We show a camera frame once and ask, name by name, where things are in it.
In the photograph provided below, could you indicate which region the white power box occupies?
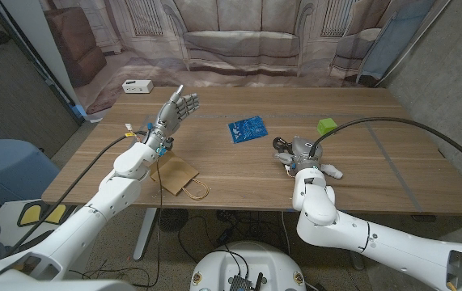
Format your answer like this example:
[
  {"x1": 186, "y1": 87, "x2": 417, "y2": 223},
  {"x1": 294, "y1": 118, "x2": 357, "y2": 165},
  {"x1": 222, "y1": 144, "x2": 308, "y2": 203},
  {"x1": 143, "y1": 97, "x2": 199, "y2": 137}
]
[{"x1": 121, "y1": 79, "x2": 155, "y2": 95}]

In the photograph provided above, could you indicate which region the blue plastic bin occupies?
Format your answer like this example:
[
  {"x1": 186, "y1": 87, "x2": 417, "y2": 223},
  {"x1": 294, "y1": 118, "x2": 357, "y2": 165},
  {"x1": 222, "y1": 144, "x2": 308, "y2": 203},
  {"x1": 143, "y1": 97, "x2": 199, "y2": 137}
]
[{"x1": 0, "y1": 139, "x2": 61, "y2": 207}]

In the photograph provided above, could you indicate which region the brown paper bag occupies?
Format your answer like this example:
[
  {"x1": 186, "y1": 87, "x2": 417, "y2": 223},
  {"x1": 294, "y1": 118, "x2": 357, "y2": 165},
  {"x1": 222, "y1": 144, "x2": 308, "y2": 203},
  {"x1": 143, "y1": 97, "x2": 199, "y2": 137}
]
[{"x1": 150, "y1": 150, "x2": 210, "y2": 201}]

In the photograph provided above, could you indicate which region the white board with yellow marks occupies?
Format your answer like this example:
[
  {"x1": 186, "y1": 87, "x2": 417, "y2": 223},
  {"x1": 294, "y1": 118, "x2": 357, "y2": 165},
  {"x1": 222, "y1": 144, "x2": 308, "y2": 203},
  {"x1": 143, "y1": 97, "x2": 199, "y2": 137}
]
[{"x1": 0, "y1": 200, "x2": 70, "y2": 243}]

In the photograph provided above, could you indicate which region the blue gel bag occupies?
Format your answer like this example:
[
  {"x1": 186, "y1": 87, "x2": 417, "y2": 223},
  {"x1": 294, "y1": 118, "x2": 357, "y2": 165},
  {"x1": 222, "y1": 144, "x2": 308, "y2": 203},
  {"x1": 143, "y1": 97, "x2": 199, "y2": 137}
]
[{"x1": 227, "y1": 116, "x2": 269, "y2": 145}]

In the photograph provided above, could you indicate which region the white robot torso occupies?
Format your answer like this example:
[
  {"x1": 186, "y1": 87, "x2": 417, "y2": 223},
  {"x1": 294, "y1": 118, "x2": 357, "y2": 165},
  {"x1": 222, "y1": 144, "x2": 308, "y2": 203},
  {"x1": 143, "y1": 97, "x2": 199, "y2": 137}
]
[{"x1": 189, "y1": 241, "x2": 307, "y2": 291}]

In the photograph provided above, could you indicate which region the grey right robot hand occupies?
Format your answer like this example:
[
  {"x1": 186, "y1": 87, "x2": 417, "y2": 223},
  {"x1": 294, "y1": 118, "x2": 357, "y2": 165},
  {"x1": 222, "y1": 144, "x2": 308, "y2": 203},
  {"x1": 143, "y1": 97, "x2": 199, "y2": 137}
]
[{"x1": 273, "y1": 136, "x2": 324, "y2": 174}]

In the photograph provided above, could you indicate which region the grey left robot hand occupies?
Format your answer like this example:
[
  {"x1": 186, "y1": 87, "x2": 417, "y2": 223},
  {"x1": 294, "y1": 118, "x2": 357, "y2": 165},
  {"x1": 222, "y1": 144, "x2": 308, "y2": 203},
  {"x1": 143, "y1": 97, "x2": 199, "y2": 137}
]
[{"x1": 145, "y1": 84, "x2": 201, "y2": 150}]

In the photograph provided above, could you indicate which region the white crumpled cloth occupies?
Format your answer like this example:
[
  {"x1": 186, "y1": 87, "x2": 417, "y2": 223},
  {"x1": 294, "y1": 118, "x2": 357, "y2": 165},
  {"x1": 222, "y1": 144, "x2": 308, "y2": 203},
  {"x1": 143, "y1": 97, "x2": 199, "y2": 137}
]
[{"x1": 320, "y1": 163, "x2": 344, "y2": 180}]

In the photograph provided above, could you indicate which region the black floor fan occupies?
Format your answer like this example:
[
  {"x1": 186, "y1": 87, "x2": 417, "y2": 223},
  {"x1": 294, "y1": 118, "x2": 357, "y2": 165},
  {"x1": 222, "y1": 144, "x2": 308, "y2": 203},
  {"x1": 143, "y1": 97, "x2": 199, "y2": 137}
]
[{"x1": 157, "y1": 208, "x2": 190, "y2": 234}]

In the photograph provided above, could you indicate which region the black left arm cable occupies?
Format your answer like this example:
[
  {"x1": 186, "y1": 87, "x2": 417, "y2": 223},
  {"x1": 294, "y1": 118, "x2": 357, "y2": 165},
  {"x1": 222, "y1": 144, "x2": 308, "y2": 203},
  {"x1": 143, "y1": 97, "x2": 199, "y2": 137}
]
[{"x1": 11, "y1": 129, "x2": 150, "y2": 251}]

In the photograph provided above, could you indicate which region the printed sofa backdrop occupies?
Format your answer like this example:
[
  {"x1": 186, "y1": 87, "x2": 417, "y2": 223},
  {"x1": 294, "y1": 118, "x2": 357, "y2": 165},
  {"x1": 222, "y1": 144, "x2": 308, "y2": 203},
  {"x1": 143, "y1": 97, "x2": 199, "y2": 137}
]
[{"x1": 38, "y1": 0, "x2": 438, "y2": 114}]

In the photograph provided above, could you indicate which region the white table leg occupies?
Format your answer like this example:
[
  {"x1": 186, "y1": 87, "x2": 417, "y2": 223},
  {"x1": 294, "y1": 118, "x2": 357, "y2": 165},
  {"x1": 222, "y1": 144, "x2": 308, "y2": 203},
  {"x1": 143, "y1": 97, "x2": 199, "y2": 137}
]
[{"x1": 133, "y1": 207, "x2": 159, "y2": 261}]

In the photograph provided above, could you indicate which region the black grip strengthener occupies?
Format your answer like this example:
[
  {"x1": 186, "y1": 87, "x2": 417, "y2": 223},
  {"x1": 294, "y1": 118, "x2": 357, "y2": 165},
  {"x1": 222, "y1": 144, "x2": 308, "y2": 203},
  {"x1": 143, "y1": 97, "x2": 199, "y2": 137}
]
[{"x1": 272, "y1": 136, "x2": 295, "y2": 153}]

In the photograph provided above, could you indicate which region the green cube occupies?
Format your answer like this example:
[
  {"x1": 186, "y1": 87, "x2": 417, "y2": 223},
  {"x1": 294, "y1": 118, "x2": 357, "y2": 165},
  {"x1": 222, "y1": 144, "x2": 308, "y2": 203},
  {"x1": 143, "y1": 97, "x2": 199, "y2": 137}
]
[{"x1": 316, "y1": 117, "x2": 338, "y2": 137}]

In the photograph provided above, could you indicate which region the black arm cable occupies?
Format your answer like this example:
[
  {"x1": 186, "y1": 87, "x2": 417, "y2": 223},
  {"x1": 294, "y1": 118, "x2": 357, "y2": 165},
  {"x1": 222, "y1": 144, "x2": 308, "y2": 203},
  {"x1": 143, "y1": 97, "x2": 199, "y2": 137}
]
[
  {"x1": 11, "y1": 129, "x2": 150, "y2": 251},
  {"x1": 309, "y1": 116, "x2": 462, "y2": 179}
]

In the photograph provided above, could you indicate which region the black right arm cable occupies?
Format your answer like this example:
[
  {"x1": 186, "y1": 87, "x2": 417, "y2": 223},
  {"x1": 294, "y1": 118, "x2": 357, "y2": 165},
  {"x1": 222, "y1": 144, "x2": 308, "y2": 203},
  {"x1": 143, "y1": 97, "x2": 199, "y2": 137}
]
[{"x1": 309, "y1": 116, "x2": 462, "y2": 179}]

